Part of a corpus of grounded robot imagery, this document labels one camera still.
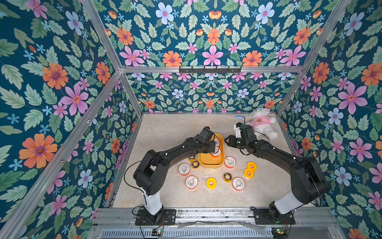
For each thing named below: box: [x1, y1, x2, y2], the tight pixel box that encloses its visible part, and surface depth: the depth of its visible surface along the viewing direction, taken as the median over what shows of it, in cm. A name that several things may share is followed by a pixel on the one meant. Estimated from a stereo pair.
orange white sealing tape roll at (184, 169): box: [178, 162, 191, 177], surface depth 90 cm
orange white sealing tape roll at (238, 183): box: [231, 176, 246, 192], surface depth 85 cm
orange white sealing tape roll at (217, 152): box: [209, 145, 221, 158], surface depth 97 cm
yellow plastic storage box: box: [197, 132, 225, 168], surface depth 95 cm
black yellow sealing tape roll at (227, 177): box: [222, 172, 233, 184], surface depth 88 cm
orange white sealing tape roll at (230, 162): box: [224, 156, 237, 169], surface depth 92 cm
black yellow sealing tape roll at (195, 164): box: [191, 159, 200, 170], surface depth 92 cm
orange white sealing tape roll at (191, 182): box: [185, 175, 198, 190], surface depth 85 cm
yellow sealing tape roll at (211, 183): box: [206, 177, 217, 190], surface depth 85 cm
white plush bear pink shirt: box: [245, 108, 279, 140], surface depth 106 cm
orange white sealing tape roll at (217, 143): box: [210, 137, 220, 150], surface depth 99 cm
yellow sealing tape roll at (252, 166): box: [246, 161, 258, 172], surface depth 92 cm
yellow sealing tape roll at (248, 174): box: [243, 168, 255, 180], surface depth 89 cm
